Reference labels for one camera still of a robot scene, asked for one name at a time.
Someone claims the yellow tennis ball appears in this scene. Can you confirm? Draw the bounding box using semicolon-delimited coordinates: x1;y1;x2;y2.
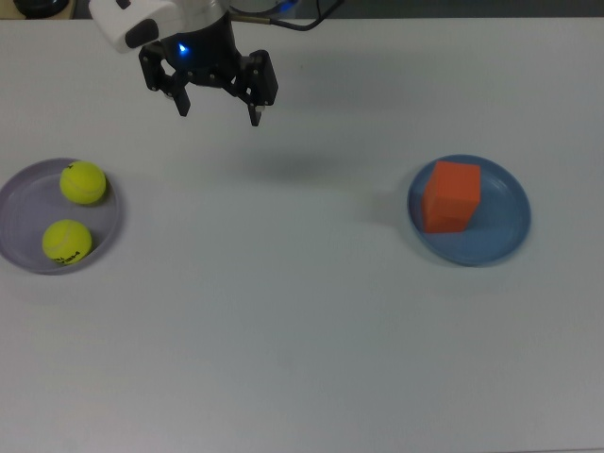
42;218;93;267
59;159;109;207

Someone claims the orange foam cube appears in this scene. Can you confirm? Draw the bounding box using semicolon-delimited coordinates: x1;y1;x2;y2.
423;214;476;235
420;159;482;222

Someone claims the black rounded object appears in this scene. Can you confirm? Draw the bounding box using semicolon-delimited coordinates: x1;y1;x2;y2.
12;0;76;20

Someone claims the blue plastic plate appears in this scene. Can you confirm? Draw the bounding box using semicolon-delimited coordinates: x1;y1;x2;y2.
406;154;533;268

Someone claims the purple plastic plate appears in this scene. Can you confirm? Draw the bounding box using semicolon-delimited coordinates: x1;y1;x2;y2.
0;157;126;276

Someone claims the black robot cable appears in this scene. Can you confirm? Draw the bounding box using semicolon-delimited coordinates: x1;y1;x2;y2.
228;0;346;32

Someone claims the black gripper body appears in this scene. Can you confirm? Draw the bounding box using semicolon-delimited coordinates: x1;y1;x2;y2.
159;13;245;92

